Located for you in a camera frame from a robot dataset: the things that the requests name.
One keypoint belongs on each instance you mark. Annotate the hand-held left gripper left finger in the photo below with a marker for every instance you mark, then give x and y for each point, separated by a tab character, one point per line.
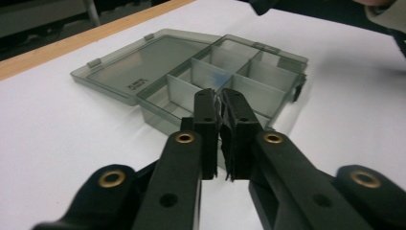
178	179

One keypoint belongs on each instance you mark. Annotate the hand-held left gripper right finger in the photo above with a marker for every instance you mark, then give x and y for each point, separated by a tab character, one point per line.
287	179

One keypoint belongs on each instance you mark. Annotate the grey transparent compartment box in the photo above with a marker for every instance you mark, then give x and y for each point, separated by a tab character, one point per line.
143	64

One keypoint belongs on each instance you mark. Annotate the wooden table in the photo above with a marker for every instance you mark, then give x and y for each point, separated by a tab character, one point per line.
48	52

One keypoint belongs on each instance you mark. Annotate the grey metal stand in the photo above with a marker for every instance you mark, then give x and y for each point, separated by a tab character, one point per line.
92	12

